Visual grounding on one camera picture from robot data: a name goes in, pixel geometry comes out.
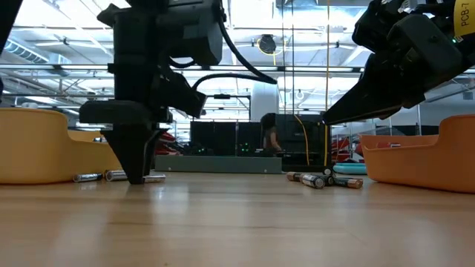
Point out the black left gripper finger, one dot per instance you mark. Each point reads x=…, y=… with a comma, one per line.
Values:
x=130, y=148
x=152, y=148

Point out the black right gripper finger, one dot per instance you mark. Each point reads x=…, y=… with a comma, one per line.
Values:
x=367, y=100
x=382, y=114

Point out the yellow plastic bin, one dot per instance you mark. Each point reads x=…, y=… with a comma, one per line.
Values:
x=37, y=148

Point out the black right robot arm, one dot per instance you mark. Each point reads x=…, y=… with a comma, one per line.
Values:
x=469, y=55

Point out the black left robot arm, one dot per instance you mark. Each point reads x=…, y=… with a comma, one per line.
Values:
x=7, y=22

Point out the red cart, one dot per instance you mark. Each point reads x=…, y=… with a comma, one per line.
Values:
x=167, y=148
x=341, y=146

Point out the orange plastic bin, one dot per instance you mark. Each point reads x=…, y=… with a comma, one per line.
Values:
x=408, y=167

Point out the teal round disc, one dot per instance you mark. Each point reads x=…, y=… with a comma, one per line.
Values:
x=349, y=169

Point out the tall black cabinet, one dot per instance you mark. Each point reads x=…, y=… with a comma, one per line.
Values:
x=317, y=144

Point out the black server cabinet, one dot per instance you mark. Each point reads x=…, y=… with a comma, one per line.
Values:
x=222, y=135

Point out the white column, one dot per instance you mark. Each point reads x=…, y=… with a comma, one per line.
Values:
x=264, y=100

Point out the person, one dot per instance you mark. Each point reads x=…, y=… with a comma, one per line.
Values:
x=270, y=137

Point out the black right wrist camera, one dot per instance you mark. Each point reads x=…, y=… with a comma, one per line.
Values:
x=426, y=48

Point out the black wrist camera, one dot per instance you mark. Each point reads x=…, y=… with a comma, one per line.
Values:
x=196, y=33
x=426, y=48

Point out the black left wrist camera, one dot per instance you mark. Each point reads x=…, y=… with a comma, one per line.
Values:
x=196, y=33

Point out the silver ventilation duct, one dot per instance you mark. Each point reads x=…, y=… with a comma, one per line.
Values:
x=26, y=52

